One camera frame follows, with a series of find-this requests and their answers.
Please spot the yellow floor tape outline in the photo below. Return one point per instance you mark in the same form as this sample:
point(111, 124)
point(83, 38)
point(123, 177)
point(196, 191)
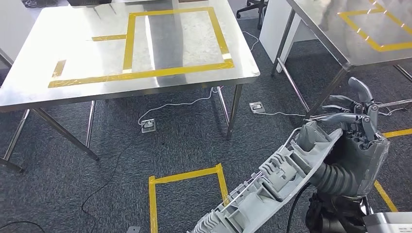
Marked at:
point(153, 205)
point(397, 132)

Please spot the grey floor socket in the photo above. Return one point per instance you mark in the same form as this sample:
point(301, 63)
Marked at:
point(148, 126)
point(257, 107)

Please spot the stainless steel workbench table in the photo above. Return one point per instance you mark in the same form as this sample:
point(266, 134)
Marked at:
point(180, 38)
point(322, 29)

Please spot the silver wheel hubcap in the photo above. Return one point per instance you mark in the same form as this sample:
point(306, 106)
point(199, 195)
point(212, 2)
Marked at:
point(273, 180)

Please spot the white desk panel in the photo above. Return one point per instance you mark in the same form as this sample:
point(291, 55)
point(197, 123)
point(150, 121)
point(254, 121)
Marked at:
point(273, 29)

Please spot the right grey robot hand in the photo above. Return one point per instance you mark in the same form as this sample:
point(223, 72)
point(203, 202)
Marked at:
point(367, 160)

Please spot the black office chair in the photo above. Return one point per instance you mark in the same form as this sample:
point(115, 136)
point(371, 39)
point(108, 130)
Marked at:
point(254, 6)

